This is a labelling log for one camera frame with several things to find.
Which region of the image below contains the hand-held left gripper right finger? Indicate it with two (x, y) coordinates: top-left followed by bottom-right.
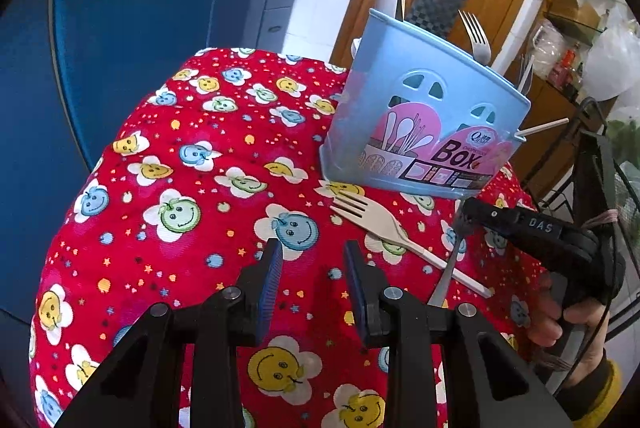
(343, 240), (574, 428)

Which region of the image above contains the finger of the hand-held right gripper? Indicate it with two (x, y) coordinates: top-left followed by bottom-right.
(455, 197), (522, 243)

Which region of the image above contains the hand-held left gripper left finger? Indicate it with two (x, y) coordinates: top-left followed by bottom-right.
(54, 238), (284, 428)

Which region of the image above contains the metal fork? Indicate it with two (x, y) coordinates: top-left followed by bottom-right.
(429, 212), (470, 309)
(458, 10), (493, 65)

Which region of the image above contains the beige plastic fork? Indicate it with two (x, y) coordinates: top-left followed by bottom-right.
(329, 195), (493, 299)

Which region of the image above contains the pale beige chopstick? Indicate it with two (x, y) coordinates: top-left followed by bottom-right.
(515, 117), (570, 140)

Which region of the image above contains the light blue utensil box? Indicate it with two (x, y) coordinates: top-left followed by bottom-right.
(320, 8), (532, 199)

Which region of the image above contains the person's right forearm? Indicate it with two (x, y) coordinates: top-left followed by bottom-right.
(555, 350), (623, 424)

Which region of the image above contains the person's right hand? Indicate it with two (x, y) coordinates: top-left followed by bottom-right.
(531, 272), (610, 385)

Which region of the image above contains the red smiley-print tablecloth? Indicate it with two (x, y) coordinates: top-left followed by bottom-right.
(29, 47), (551, 428)

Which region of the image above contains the green leafy vegetable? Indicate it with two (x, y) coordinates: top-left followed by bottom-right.
(605, 118), (640, 164)

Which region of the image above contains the wooden shelf unit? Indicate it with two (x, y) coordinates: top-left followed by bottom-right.
(500, 0), (616, 199)

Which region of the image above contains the red sauce bottle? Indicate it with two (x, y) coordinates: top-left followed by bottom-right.
(550, 43), (583, 89)

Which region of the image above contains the white plastic bag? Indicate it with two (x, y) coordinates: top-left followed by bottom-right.
(582, 8), (640, 101)

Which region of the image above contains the blue kitchen cabinet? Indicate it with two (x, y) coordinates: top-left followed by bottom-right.
(0, 0), (313, 324)

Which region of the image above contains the black wire rack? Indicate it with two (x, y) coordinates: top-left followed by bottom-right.
(520, 97), (640, 324)

